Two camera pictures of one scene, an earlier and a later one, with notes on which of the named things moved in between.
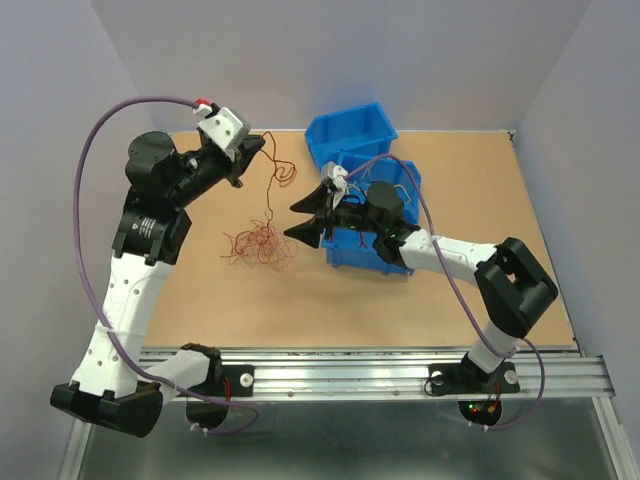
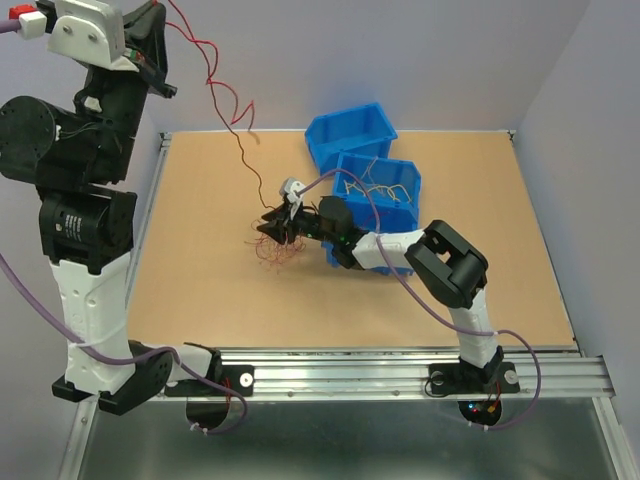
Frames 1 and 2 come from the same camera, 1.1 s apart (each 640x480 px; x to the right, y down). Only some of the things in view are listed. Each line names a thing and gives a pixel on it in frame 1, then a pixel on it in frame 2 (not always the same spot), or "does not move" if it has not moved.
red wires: [267, 242] → [277, 239]
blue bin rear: [359, 129] does not move
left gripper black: [250, 146] → [146, 43]
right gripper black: [309, 231] → [277, 228]
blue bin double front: [356, 247] does not move
